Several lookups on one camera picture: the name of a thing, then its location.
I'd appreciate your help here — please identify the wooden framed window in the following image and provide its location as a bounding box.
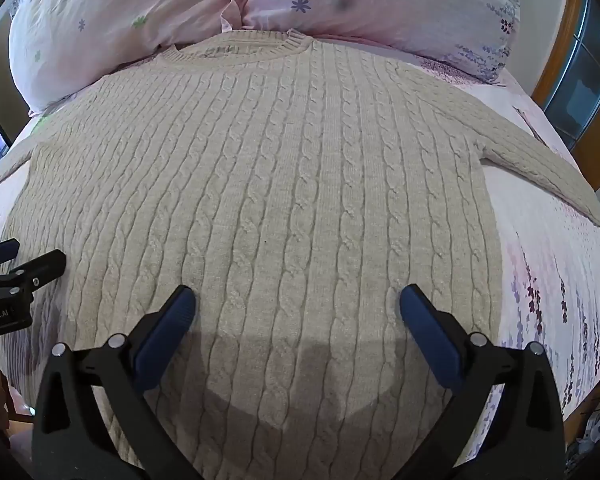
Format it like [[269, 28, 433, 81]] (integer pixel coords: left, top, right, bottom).
[[530, 0, 600, 191]]

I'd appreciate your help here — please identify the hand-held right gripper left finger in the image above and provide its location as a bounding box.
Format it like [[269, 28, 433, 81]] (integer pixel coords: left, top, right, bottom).
[[31, 284, 203, 480]]

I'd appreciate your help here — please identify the pink floral bed sheet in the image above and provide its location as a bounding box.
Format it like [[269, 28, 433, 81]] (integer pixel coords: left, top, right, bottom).
[[0, 72, 600, 431]]

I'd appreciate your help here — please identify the pink floral pillow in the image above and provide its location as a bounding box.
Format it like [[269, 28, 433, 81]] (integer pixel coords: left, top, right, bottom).
[[240, 0, 523, 86], [8, 0, 251, 113]]

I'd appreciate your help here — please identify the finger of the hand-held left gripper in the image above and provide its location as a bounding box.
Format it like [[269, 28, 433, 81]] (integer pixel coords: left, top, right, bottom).
[[0, 249, 66, 297], [0, 238, 21, 268]]

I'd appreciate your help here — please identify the beige cable-knit sweater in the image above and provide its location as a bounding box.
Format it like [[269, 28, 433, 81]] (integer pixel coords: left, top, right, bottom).
[[0, 29, 600, 480]]

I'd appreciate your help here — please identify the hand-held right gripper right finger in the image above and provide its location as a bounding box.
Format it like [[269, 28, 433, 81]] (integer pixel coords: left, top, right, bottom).
[[399, 283, 566, 480]]

